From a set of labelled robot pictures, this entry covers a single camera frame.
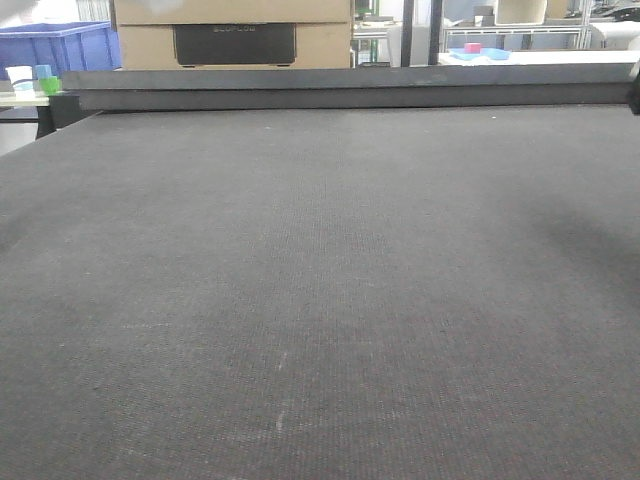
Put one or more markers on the green block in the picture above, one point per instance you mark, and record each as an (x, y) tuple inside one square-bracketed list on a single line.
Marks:
[(50, 85)]

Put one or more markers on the light blue block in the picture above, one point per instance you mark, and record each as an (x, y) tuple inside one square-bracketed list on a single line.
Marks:
[(43, 71)]

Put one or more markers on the red cube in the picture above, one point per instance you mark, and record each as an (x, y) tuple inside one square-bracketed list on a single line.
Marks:
[(472, 48)]

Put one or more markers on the white paper cup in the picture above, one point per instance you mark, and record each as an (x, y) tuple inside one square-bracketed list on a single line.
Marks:
[(21, 79)]

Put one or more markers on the blue shallow tray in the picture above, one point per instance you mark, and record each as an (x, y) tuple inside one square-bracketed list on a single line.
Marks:
[(487, 53)]

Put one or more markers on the large cardboard box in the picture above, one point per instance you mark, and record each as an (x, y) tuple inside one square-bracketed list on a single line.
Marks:
[(229, 35)]

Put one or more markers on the blue plastic crate background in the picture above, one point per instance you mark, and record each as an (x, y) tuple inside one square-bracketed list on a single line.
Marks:
[(75, 46)]

